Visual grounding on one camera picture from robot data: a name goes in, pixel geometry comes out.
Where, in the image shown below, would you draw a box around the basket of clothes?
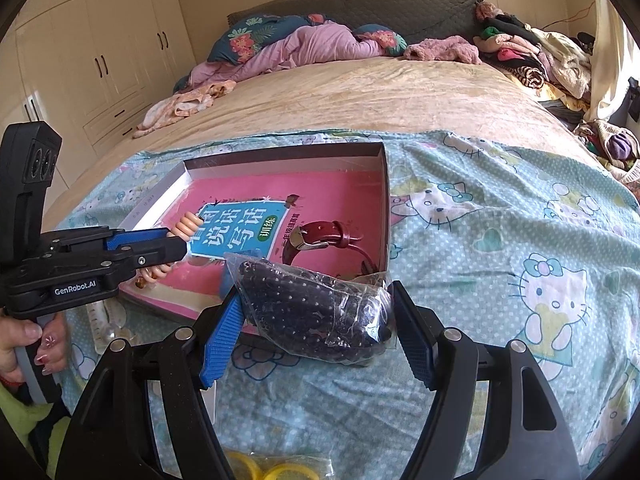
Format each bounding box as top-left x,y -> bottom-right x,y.
575,120 -> 640,186

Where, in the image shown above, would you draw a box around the pink quilt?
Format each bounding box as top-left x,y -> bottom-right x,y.
187,22 -> 386,86

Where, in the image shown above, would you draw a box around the beige wooden bead bracelet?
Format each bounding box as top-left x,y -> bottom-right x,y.
137,212 -> 198,291

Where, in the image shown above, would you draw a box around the cream wardrobe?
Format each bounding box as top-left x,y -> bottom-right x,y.
0,0 -> 198,211

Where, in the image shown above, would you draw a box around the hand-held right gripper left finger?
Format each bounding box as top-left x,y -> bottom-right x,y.
50,292 -> 246,480

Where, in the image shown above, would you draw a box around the dark floral pillow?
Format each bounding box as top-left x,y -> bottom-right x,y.
207,14 -> 281,63
352,24 -> 408,56

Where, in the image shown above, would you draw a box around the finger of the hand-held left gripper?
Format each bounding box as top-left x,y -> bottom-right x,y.
107,237 -> 188,281
102,228 -> 173,252

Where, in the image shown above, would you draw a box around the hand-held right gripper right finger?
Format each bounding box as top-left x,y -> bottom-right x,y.
390,280 -> 583,480

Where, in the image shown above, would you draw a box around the small clear plastic bag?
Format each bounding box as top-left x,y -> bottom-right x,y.
87,300 -> 132,356

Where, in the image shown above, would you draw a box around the pink book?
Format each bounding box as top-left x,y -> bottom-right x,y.
120,170 -> 388,323

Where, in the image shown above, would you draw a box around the peach crumpled garment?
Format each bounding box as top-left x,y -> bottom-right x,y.
132,80 -> 236,138

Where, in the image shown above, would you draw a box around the beige bedspread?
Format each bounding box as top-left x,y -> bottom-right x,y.
42,55 -> 616,211

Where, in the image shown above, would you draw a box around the dark bead bracelet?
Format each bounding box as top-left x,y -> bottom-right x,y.
225,252 -> 398,366

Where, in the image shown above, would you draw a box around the yellow bangles in clear bag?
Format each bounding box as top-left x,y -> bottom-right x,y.
222,450 -> 333,480

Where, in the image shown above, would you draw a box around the pink fuzzy garment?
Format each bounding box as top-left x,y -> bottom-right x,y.
404,36 -> 483,65

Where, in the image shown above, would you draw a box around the cream curtain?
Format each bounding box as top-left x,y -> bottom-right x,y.
582,0 -> 640,121

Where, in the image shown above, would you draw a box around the pile of mixed clothes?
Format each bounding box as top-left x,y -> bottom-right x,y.
475,2 -> 608,111

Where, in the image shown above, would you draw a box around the dark shallow cardboard box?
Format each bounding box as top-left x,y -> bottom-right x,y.
117,142 -> 392,361

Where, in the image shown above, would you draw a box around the person's left hand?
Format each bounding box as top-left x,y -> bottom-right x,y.
0,310 -> 68,386

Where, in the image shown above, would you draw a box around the light blue cartoon printed blanket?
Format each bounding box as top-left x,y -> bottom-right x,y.
50,127 -> 636,480

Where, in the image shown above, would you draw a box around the grey quilted headboard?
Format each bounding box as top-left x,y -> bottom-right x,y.
227,0 -> 483,43

